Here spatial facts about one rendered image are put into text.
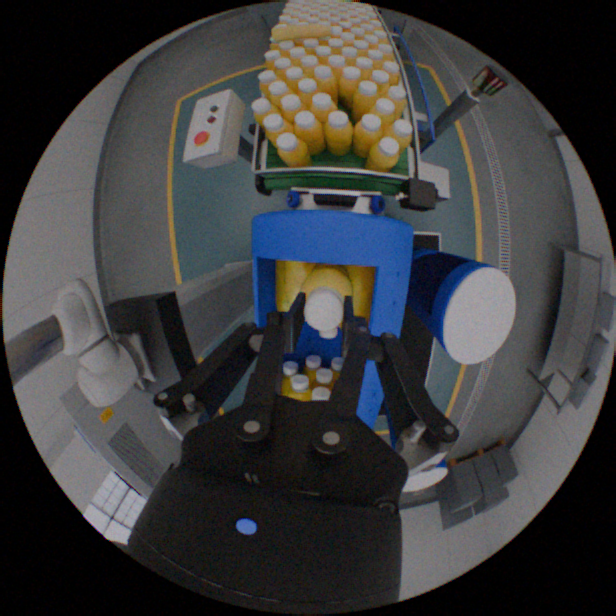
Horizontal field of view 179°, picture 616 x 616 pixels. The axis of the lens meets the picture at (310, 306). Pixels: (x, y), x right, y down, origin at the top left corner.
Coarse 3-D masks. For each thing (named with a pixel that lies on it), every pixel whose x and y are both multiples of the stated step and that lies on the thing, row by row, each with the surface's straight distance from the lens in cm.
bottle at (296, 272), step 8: (288, 264) 39; (296, 264) 38; (304, 264) 38; (312, 264) 38; (288, 272) 39; (296, 272) 38; (304, 272) 38; (288, 280) 39; (296, 280) 38; (288, 288) 40; (296, 288) 39; (288, 296) 40
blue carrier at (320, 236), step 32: (256, 224) 34; (288, 224) 28; (320, 224) 26; (352, 224) 26; (384, 224) 28; (256, 256) 41; (288, 256) 28; (320, 256) 26; (352, 256) 27; (384, 256) 29; (256, 288) 42; (384, 288) 30; (256, 320) 44; (384, 320) 32; (320, 352) 63
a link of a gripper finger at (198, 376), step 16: (240, 336) 14; (224, 352) 13; (240, 352) 14; (256, 352) 16; (208, 368) 12; (224, 368) 12; (240, 368) 14; (176, 384) 11; (192, 384) 11; (208, 384) 11; (224, 384) 13; (160, 400) 11; (176, 400) 10; (208, 400) 12; (224, 400) 13; (208, 416) 12
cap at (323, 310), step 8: (312, 296) 21; (320, 296) 21; (328, 296) 21; (336, 296) 22; (312, 304) 21; (320, 304) 21; (328, 304) 21; (336, 304) 21; (304, 312) 22; (312, 312) 22; (320, 312) 22; (328, 312) 22; (336, 312) 22; (312, 320) 22; (320, 320) 22; (328, 320) 22; (336, 320) 22; (320, 328) 22; (328, 328) 22
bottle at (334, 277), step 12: (324, 264) 31; (336, 264) 32; (312, 276) 26; (324, 276) 25; (336, 276) 25; (348, 276) 30; (312, 288) 24; (324, 288) 23; (336, 288) 24; (348, 288) 25
